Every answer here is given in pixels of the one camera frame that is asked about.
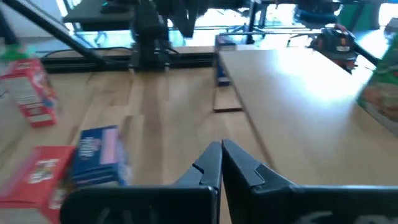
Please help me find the blue Frosted Flakes cereal box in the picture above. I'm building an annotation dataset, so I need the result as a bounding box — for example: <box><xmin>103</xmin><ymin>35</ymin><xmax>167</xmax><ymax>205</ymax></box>
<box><xmin>71</xmin><ymin>124</ymin><xmax>129</xmax><ymax>187</ymax></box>
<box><xmin>215</xmin><ymin>34</ymin><xmax>237</xmax><ymax>87</ymax></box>

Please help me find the red Froot Loops cereal box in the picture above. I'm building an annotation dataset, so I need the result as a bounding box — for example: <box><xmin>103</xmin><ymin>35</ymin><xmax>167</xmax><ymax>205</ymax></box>
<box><xmin>0</xmin><ymin>58</ymin><xmax>59</xmax><ymax>128</ymax></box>
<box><xmin>0</xmin><ymin>145</ymin><xmax>77</xmax><ymax>224</ymax></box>

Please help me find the orange shop vacuum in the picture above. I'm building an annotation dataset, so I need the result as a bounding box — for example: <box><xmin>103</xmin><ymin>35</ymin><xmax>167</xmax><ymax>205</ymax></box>
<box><xmin>353</xmin><ymin>42</ymin><xmax>382</xmax><ymax>67</ymax></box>
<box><xmin>307</xmin><ymin>24</ymin><xmax>360</xmax><ymax>73</ymax></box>

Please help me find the dark grey desk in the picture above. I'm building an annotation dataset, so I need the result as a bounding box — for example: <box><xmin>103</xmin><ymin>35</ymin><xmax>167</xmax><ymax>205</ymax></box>
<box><xmin>63</xmin><ymin>0</ymin><xmax>135</xmax><ymax>32</ymax></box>

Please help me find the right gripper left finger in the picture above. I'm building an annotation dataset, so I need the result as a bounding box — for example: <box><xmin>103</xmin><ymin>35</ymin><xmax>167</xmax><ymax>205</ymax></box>
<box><xmin>60</xmin><ymin>141</ymin><xmax>223</xmax><ymax>224</ymax></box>

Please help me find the black office chair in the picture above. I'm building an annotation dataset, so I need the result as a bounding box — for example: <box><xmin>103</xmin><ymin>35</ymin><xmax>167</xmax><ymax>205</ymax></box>
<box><xmin>294</xmin><ymin>0</ymin><xmax>343</xmax><ymax>26</ymax></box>

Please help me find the green background panel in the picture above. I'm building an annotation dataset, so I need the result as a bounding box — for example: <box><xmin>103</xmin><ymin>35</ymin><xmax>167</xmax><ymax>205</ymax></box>
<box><xmin>337</xmin><ymin>1</ymin><xmax>382</xmax><ymax>32</ymax></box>

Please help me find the green Apple Jacks cereal box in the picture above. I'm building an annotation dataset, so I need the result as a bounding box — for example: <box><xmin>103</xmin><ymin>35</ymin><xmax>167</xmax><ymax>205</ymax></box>
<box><xmin>0</xmin><ymin>43</ymin><xmax>37</xmax><ymax>63</ymax></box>
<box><xmin>356</xmin><ymin>32</ymin><xmax>398</xmax><ymax>136</ymax></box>

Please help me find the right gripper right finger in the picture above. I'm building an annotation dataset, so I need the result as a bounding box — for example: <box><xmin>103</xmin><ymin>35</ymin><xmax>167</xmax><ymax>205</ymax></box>
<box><xmin>222</xmin><ymin>139</ymin><xmax>398</xmax><ymax>224</ymax></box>

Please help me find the black metal stand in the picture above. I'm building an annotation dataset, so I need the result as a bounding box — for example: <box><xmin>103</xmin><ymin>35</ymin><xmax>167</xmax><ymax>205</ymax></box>
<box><xmin>217</xmin><ymin>0</ymin><xmax>323</xmax><ymax>46</ymax></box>

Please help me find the black aluminium rig frame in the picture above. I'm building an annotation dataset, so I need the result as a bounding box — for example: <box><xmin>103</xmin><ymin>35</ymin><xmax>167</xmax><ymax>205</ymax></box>
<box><xmin>0</xmin><ymin>0</ymin><xmax>218</xmax><ymax>74</ymax></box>

